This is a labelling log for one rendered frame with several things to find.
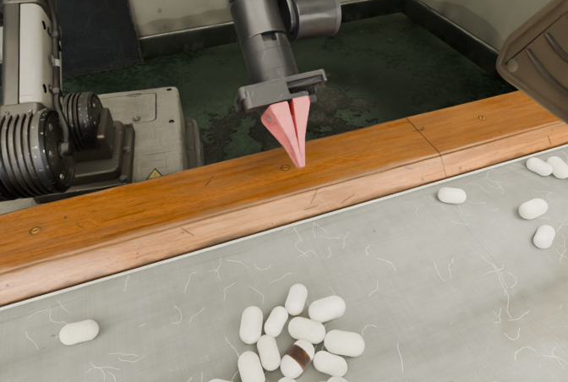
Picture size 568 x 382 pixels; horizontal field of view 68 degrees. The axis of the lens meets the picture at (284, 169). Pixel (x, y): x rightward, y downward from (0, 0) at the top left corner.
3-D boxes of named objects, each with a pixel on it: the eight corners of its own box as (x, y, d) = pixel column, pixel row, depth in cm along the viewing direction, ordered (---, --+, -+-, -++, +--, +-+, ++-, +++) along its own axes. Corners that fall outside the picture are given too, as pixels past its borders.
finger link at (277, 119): (348, 152, 47) (324, 73, 48) (288, 169, 45) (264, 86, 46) (330, 160, 54) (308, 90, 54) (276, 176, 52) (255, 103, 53)
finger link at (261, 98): (329, 158, 47) (304, 77, 47) (267, 175, 45) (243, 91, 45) (312, 166, 53) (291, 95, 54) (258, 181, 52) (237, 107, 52)
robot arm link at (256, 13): (223, 10, 52) (232, -15, 47) (274, 4, 55) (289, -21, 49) (238, 63, 52) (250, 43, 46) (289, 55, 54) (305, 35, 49)
